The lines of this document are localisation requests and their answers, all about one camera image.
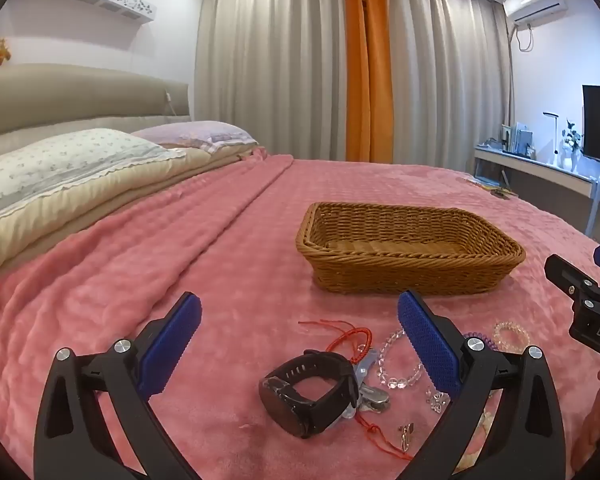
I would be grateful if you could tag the purple pillow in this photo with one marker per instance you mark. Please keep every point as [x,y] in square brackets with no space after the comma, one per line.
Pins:
[195,132]

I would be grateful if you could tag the small dark object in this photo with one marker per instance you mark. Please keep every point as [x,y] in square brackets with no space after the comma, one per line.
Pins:
[502,192]

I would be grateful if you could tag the black wrist watch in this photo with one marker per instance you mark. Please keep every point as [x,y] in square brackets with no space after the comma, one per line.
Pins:
[325,400]

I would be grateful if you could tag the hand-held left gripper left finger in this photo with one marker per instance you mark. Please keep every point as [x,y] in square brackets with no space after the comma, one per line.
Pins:
[170,345]

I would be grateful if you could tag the orange curtain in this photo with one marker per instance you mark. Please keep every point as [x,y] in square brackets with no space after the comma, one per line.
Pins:
[370,70]

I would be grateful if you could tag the white desk lamp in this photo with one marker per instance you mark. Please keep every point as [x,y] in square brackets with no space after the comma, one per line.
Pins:
[555,135]

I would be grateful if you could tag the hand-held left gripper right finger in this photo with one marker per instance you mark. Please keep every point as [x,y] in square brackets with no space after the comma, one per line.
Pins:
[427,340]

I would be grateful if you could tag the cream folded quilt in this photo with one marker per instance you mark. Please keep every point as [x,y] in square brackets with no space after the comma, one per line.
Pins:
[105,210]

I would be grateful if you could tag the pink fleece blanket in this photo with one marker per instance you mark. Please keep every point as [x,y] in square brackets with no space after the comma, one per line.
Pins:
[220,270]

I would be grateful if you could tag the beige curtain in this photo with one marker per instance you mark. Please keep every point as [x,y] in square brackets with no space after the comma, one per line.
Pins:
[270,60]
[445,75]

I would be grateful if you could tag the grey desk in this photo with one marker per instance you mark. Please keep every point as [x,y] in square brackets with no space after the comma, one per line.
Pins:
[530,170]

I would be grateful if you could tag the small crystal charm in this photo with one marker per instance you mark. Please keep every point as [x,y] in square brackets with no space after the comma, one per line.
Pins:
[437,401]

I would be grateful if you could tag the white air conditioner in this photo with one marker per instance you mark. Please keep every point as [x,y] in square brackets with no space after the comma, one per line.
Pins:
[535,0]

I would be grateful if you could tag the white vase with flowers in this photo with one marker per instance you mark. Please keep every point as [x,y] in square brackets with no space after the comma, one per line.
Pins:
[570,145]

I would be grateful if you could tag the colourful booklet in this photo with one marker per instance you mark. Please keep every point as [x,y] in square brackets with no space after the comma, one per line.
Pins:
[480,181]

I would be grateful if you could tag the white floral pillow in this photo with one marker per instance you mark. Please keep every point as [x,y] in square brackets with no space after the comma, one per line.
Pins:
[65,165]

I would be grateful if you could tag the blue and silver hair clip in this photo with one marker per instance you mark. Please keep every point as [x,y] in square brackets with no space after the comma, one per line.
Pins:
[372,400]

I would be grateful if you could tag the row of upright books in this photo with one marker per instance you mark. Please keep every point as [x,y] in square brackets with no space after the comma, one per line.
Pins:
[520,140]

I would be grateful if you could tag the person's right hand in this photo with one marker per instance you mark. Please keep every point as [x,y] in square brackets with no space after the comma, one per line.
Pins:
[590,432]

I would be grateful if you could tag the beige padded headboard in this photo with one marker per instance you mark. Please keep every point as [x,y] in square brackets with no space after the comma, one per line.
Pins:
[70,95]

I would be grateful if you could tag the brown wicker basket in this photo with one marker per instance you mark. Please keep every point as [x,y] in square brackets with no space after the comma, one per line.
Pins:
[410,247]

